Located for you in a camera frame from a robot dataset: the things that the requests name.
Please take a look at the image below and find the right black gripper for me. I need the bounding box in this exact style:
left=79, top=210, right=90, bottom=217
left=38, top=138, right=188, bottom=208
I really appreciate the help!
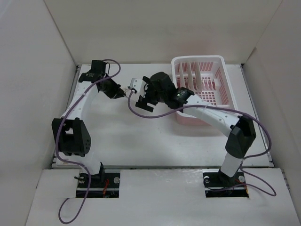
left=135, top=76, right=167, bottom=112

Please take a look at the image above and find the orange sunburst plate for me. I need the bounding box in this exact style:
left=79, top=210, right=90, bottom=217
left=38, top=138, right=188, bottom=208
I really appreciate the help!
left=187, top=62, right=195, bottom=91
left=179, top=63, right=186, bottom=88

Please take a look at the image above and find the green quatrefoil plate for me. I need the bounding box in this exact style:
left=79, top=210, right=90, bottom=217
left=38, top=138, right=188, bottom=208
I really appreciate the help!
left=194, top=62, right=202, bottom=92

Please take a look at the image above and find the green red ring plate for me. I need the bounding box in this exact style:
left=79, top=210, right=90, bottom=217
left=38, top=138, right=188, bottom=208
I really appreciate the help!
left=121, top=87, right=131, bottom=98

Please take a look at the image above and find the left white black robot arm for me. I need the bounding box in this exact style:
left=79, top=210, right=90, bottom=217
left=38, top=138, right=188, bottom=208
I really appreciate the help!
left=51, top=59, right=125, bottom=187

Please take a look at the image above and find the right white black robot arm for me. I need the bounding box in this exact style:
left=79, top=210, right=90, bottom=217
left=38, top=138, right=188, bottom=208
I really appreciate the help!
left=130, top=72, right=256, bottom=186

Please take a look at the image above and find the pink white dish rack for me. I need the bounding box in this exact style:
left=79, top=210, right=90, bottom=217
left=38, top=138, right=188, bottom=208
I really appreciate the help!
left=171, top=55, right=240, bottom=127

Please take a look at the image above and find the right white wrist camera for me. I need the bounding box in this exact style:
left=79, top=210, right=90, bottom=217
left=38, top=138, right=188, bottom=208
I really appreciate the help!
left=129, top=78, right=147, bottom=96

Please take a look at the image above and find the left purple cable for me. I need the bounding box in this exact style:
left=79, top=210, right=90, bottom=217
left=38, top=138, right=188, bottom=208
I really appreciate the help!
left=54, top=58, right=122, bottom=224

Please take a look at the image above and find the purple cable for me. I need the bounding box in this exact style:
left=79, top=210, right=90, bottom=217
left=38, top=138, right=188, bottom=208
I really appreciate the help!
left=127, top=90, right=277, bottom=196
left=54, top=58, right=122, bottom=224

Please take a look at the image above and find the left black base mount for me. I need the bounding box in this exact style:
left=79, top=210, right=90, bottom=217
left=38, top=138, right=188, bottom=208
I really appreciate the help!
left=74, top=170, right=120, bottom=198

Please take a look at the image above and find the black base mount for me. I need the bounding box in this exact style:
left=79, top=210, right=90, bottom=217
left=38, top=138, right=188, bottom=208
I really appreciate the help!
left=74, top=170, right=120, bottom=198
left=203, top=171, right=249, bottom=198

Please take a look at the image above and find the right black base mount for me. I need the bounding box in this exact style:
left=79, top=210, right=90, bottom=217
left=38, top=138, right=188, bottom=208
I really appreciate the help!
left=203, top=171, right=249, bottom=198

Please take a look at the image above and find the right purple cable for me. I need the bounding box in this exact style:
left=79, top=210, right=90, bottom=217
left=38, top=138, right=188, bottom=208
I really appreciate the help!
left=127, top=90, right=277, bottom=196

